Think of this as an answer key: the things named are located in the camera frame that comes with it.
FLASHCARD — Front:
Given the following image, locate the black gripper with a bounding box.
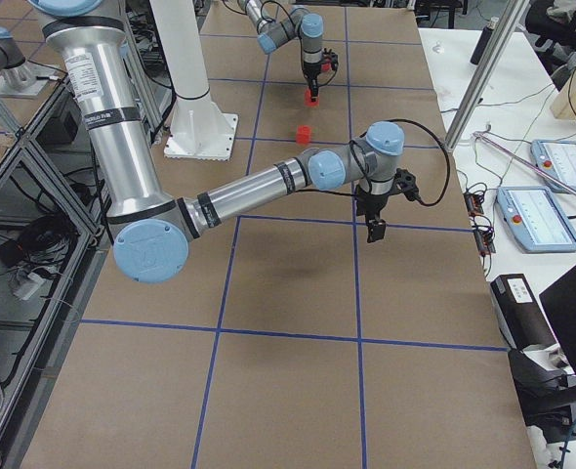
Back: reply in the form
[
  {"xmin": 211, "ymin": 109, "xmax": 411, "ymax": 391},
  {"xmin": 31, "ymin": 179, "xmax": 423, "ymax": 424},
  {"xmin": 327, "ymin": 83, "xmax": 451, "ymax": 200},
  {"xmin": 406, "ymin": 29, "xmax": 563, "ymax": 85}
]
[
  {"xmin": 354, "ymin": 168, "xmax": 420, "ymax": 243},
  {"xmin": 302, "ymin": 48, "xmax": 339, "ymax": 97}
]

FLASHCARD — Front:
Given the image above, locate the red block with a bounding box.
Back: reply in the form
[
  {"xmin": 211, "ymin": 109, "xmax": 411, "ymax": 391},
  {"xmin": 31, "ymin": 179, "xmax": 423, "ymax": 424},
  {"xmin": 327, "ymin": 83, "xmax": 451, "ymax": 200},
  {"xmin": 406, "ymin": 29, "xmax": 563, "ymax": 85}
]
[
  {"xmin": 295, "ymin": 125, "xmax": 312, "ymax": 146},
  {"xmin": 304, "ymin": 89, "xmax": 319, "ymax": 107}
]

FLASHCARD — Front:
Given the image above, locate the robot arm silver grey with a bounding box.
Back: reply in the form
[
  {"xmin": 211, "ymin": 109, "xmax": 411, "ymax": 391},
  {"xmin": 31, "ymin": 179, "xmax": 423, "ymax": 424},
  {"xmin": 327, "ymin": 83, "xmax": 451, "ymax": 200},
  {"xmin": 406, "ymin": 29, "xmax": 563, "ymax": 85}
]
[
  {"xmin": 236, "ymin": 0, "xmax": 339, "ymax": 106},
  {"xmin": 28, "ymin": 1, "xmax": 423, "ymax": 283}
]

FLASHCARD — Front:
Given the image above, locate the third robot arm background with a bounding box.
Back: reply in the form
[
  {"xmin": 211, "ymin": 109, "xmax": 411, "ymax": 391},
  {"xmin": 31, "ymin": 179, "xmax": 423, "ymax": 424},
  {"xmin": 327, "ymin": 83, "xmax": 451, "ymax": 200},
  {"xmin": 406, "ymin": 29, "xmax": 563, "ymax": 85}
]
[{"xmin": 0, "ymin": 26, "xmax": 62, "ymax": 98}]

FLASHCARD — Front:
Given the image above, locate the small circuit board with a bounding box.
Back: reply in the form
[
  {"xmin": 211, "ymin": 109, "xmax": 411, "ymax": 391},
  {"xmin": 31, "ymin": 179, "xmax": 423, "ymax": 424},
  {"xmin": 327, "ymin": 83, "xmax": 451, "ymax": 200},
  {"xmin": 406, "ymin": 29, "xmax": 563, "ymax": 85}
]
[{"xmin": 464, "ymin": 192, "xmax": 484, "ymax": 217}]

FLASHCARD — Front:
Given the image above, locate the near teach pendant tablet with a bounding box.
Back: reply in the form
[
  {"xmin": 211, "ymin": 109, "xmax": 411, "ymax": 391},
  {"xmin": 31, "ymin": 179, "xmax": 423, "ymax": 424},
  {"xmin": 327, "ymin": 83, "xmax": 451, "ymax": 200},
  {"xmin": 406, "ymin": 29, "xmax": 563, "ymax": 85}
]
[{"xmin": 496, "ymin": 186, "xmax": 576, "ymax": 254}]

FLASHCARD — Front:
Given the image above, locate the teach pendant tablet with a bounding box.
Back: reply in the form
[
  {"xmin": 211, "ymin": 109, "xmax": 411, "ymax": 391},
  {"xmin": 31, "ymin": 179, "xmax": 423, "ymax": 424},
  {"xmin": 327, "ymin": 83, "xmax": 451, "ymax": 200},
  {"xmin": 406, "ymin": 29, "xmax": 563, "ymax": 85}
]
[
  {"xmin": 531, "ymin": 140, "xmax": 576, "ymax": 191},
  {"xmin": 496, "ymin": 186, "xmax": 576, "ymax": 254}
]

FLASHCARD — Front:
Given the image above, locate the black box with label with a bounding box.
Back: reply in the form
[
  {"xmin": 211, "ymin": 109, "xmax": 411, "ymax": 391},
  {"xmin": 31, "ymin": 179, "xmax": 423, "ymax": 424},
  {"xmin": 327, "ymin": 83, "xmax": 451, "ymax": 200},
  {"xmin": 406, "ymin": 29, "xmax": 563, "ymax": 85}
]
[{"xmin": 490, "ymin": 274, "xmax": 556, "ymax": 351}]

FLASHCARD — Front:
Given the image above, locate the far teach pendant tablet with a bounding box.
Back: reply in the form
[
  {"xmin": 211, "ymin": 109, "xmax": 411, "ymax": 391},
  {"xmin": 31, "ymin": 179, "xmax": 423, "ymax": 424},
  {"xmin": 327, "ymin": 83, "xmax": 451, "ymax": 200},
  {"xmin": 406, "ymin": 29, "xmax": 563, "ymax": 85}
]
[{"xmin": 531, "ymin": 140, "xmax": 576, "ymax": 191}]

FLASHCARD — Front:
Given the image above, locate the black monitor stand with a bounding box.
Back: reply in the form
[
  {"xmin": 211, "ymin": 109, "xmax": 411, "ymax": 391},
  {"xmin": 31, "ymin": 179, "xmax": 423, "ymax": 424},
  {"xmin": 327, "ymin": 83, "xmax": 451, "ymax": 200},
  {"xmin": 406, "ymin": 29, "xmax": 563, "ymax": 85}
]
[{"xmin": 509, "ymin": 265, "xmax": 576, "ymax": 426}]

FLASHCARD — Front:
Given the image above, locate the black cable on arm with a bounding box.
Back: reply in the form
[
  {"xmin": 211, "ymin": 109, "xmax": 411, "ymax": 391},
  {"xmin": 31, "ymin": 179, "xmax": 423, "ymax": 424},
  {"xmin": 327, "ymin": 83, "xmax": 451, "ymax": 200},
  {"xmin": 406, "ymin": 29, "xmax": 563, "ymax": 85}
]
[{"xmin": 349, "ymin": 118, "xmax": 453, "ymax": 207}]

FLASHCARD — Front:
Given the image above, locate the white camera pillar mount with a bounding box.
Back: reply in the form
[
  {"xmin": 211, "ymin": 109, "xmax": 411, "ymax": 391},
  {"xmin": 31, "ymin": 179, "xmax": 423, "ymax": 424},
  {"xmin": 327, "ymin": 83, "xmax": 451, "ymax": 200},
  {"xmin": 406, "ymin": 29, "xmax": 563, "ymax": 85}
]
[{"xmin": 150, "ymin": 0, "xmax": 238, "ymax": 160}]

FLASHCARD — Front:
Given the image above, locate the aluminium frame post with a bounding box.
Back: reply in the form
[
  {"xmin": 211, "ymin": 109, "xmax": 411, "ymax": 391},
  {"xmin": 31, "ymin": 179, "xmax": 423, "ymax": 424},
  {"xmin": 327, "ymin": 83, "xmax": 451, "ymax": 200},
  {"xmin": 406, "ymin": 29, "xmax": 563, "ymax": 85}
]
[{"xmin": 444, "ymin": 0, "xmax": 529, "ymax": 150}]

